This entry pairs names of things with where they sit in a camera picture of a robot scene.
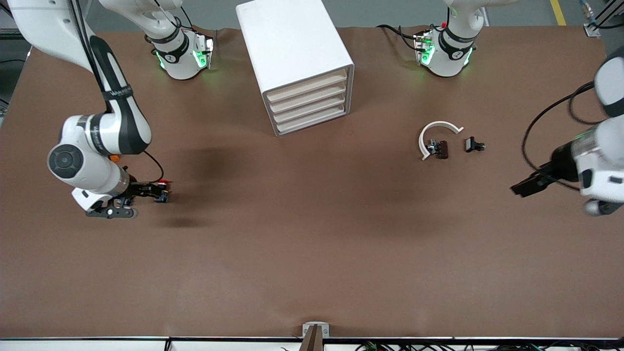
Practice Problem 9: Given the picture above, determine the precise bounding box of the metal valve with brown handle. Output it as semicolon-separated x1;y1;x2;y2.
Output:
426;139;449;160

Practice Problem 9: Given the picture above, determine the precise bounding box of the black arm base cable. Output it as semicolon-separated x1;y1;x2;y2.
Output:
376;24;421;49

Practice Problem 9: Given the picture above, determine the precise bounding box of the white half ring clamp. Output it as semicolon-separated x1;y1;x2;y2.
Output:
418;120;464;161

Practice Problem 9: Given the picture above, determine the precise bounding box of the grey table edge bracket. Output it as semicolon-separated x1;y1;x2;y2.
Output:
302;322;330;351

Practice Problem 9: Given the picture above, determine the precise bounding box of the aluminium frame profile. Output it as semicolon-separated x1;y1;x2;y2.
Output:
583;0;624;38

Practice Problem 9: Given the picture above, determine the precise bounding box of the white table edge rail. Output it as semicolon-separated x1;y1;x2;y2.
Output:
0;335;624;351

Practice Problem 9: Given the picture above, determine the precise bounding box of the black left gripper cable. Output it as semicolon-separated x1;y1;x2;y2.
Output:
521;80;610;192

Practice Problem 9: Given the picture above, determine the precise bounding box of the brown table mat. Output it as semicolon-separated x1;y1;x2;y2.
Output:
0;24;624;339

